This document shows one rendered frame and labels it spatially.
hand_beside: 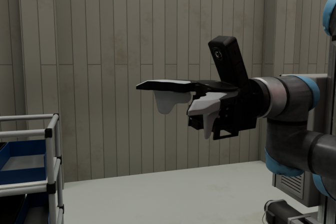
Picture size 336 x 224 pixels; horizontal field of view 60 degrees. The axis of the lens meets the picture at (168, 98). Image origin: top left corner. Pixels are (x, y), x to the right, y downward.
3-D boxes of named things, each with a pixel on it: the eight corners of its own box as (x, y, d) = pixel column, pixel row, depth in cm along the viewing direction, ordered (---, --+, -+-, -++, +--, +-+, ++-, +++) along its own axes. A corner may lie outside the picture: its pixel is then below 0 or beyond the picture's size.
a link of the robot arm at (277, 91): (290, 81, 51) (254, 73, 57) (272, 82, 48) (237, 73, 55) (282, 121, 53) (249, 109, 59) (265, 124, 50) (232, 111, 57)
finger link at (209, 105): (207, 153, 36) (223, 131, 44) (212, 107, 34) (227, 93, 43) (183, 148, 37) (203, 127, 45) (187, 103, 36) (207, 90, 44)
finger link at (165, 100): (134, 114, 49) (189, 119, 49) (136, 80, 48) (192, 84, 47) (138, 109, 52) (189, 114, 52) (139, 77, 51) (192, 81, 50)
